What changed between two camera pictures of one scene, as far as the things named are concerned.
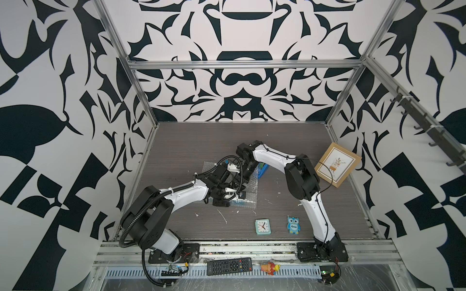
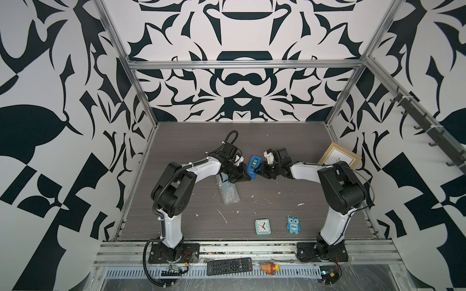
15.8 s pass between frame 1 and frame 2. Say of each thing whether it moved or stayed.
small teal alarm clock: stayed
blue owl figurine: stayed
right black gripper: moved
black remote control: stayed
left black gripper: moved
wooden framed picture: stayed
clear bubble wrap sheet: moved
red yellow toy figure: stayed
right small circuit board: stayed
